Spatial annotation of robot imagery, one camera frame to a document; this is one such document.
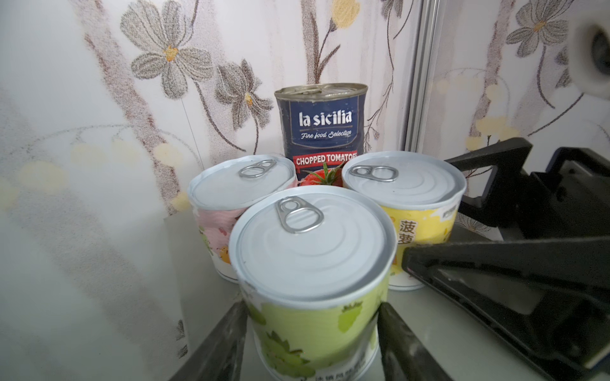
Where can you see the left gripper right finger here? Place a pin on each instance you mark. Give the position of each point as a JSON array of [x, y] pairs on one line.
[[403, 355]]

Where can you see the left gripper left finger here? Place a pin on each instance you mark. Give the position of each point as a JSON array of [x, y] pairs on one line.
[[220, 356]]

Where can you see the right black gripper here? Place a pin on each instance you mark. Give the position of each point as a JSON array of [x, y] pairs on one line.
[[546, 297]]

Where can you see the yellow label can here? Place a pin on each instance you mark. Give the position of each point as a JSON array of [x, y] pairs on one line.
[[420, 194]]

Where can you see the green label can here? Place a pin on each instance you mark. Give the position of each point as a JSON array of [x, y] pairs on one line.
[[313, 264]]

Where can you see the pink white can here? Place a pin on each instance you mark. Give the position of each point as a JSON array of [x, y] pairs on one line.
[[220, 195]]

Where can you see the blue red tomato can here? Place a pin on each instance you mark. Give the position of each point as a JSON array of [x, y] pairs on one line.
[[322, 125]]

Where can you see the grey metal cabinet box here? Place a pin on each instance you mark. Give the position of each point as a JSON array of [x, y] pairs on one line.
[[461, 345]]

